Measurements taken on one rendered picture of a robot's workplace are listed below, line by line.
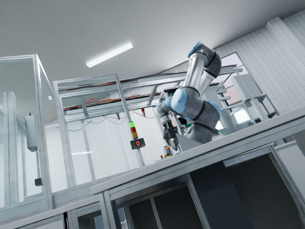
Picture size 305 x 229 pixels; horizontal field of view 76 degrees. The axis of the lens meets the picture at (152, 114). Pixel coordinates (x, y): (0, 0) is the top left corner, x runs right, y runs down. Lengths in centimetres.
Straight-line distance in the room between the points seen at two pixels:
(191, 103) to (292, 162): 210
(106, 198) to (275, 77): 587
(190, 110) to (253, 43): 590
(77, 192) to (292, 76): 596
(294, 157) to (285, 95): 335
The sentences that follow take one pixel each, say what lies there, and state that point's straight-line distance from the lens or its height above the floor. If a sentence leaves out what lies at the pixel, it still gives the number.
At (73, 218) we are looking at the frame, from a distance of 124.
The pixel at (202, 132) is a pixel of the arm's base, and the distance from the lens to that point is 99.
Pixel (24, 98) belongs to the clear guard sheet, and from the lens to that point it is 159.
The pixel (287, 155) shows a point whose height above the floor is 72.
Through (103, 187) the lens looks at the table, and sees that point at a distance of 82.
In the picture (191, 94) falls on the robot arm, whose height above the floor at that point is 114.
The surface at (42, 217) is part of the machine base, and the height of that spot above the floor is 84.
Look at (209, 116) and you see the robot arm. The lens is 102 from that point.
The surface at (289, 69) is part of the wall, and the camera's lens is 652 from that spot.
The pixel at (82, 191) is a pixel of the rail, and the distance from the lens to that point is 131.
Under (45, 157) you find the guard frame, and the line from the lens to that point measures 136.
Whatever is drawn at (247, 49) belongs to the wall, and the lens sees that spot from 665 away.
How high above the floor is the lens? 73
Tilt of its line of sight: 23 degrees up
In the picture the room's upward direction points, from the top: 20 degrees counter-clockwise
